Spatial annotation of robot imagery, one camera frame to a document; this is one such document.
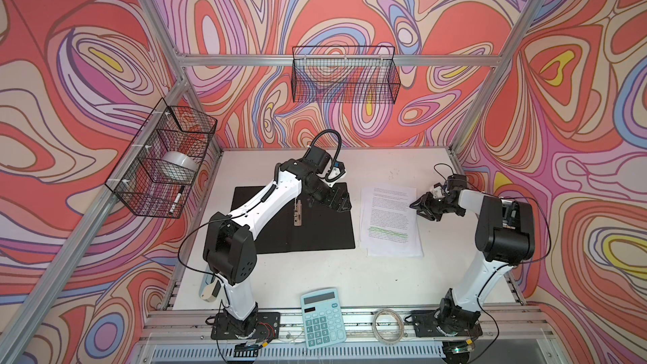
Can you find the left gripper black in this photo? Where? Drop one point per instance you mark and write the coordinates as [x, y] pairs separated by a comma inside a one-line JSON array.
[[339, 207]]

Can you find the printed paper sheet green highlight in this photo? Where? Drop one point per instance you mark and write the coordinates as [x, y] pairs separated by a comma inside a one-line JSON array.
[[388, 225]]

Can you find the metal folder clip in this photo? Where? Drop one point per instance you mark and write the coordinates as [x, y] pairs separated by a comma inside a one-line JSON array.
[[298, 213]]

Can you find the aluminium frame rail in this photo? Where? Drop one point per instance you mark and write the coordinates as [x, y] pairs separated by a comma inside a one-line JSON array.
[[286, 60]]

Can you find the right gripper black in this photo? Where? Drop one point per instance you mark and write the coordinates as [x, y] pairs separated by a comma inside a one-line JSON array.
[[426, 200]]

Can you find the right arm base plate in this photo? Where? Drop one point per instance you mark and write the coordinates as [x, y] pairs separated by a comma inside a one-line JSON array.
[[428, 324]]

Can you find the black wire basket back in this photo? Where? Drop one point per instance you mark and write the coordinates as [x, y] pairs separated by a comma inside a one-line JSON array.
[[361, 82]]

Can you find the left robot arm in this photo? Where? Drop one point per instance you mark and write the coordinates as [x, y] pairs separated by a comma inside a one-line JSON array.
[[229, 248]]

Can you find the white tape roll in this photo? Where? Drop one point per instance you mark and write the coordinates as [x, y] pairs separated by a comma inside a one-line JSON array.
[[181, 159]]

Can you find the teal calculator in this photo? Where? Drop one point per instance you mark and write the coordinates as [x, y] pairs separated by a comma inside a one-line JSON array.
[[322, 319]]

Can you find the black wire basket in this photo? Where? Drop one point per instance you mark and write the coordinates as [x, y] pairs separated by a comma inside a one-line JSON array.
[[361, 82], [144, 183]]

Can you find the black marker pen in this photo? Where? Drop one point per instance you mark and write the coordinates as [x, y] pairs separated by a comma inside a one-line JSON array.
[[176, 201]]

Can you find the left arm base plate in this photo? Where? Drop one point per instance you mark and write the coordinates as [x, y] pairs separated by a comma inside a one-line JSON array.
[[262, 326]]

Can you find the white folder black inside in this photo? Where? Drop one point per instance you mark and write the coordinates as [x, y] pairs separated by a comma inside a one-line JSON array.
[[303, 227]]

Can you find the black wire basket left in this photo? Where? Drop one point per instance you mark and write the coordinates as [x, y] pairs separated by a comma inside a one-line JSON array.
[[144, 183]]

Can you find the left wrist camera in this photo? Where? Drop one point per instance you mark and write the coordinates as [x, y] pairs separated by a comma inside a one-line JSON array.
[[338, 171]]

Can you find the white stapler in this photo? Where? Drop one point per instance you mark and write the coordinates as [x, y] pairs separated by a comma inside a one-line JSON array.
[[210, 289]]

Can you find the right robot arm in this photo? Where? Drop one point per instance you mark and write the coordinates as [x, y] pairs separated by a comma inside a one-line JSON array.
[[504, 238]]

